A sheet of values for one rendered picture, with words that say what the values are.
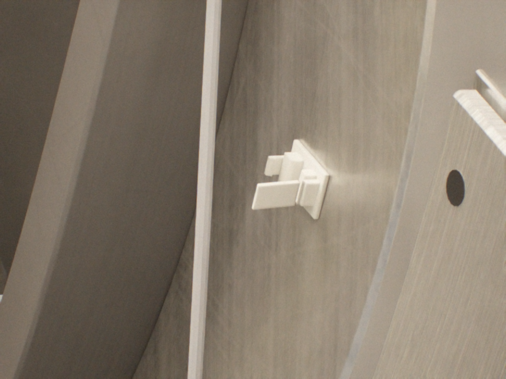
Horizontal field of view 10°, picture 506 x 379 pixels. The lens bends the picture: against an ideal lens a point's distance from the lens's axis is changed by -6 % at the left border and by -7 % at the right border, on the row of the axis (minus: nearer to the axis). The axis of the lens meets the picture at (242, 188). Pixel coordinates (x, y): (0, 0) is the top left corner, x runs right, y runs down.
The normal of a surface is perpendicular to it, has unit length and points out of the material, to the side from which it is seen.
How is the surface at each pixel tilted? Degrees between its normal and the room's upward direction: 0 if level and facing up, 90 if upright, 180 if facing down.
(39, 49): 66
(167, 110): 115
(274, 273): 90
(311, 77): 90
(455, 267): 90
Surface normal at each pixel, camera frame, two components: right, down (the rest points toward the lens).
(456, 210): -0.88, 0.04
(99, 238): 0.39, 0.61
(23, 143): 0.41, -0.44
